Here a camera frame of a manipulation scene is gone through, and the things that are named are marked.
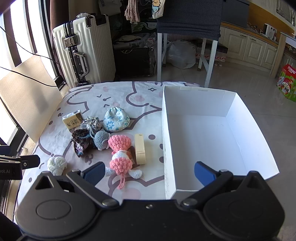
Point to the blue floral fabric pouch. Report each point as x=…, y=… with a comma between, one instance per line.
x=115, y=119

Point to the dark brown crochet pouch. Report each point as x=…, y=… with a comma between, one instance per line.
x=79, y=141

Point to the colourful printed carton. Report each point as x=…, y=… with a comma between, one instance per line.
x=288, y=83

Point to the cream kitchen cabinets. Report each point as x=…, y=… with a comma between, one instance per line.
x=252, y=48

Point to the white yarn ball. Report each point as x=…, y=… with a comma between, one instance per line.
x=56, y=164

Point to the wooden-framed counter table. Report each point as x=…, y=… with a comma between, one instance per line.
x=278, y=53

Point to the hanging pink scarf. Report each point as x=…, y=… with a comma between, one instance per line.
x=133, y=10

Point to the cartoon print tote bag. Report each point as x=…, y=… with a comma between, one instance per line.
x=158, y=9

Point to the translucent plastic bag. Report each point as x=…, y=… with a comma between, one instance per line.
x=180, y=55

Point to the black bag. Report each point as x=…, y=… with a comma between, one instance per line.
x=131, y=62

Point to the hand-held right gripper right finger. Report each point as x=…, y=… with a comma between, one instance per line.
x=204, y=172

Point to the white countertop appliance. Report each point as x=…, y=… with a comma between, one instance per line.
x=269, y=30

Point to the yellow tissue pack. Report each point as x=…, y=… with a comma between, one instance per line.
x=72, y=120

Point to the white cardboard box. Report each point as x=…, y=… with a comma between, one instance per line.
x=203, y=139

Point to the wooden block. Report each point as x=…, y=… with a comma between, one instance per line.
x=140, y=150

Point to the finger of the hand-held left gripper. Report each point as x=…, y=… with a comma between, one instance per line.
x=29, y=161

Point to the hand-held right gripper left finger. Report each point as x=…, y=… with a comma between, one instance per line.
x=93, y=172

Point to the white cartoon printed blanket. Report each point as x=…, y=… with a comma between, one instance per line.
x=138, y=104

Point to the cardboard sheet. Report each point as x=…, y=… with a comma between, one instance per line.
x=30, y=97

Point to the cream hard-shell suitcase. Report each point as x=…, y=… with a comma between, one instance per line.
x=97, y=51

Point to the grey crochet toy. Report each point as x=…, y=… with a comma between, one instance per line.
x=100, y=139

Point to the pink crochet doll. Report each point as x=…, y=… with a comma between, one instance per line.
x=120, y=162

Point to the white chair with dark cover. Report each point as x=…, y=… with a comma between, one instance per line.
x=187, y=18

